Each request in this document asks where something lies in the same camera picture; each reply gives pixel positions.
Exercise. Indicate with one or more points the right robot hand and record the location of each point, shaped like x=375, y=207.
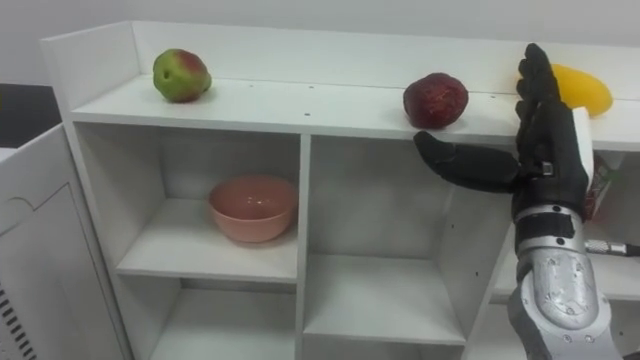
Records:
x=547, y=150

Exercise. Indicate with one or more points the dark red fruit soft toy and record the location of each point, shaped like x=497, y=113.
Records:
x=435, y=100

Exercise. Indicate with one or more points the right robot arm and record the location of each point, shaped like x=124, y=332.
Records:
x=565, y=290

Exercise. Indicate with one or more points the red and green packet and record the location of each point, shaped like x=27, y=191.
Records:
x=602, y=185

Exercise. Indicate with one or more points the yellow fruit soft toy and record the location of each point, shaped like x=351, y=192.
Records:
x=582, y=90

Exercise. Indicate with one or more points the white open shelf unit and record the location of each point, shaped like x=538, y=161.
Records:
x=350, y=105

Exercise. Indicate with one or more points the pink bowl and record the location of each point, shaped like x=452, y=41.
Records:
x=250, y=220

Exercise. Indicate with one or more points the green apple soft toy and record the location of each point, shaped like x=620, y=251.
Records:
x=180, y=75

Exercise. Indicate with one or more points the white perforated cabinet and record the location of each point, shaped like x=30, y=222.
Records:
x=50, y=250

